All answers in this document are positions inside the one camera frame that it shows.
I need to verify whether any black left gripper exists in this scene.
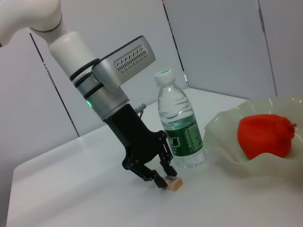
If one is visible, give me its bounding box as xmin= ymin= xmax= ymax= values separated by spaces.
xmin=103 ymin=103 xmax=178 ymax=190

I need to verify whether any small beige eraser with barcode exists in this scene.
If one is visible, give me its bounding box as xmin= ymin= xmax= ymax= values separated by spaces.
xmin=164 ymin=175 xmax=184 ymax=191

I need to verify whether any clear water bottle green label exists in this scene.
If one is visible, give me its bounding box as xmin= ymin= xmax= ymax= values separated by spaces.
xmin=154 ymin=68 xmax=206 ymax=169

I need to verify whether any red-orange fruit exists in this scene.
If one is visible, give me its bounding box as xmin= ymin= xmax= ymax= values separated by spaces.
xmin=237 ymin=113 xmax=298 ymax=159

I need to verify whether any wavy translucent glass fruit plate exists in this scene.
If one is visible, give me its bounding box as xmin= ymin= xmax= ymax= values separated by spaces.
xmin=203 ymin=94 xmax=303 ymax=187

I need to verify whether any left gripper cable with connector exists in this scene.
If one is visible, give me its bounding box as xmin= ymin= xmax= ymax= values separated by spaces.
xmin=134 ymin=103 xmax=147 ymax=119

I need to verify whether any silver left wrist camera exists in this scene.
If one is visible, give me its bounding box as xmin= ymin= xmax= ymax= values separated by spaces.
xmin=91 ymin=35 xmax=156 ymax=90

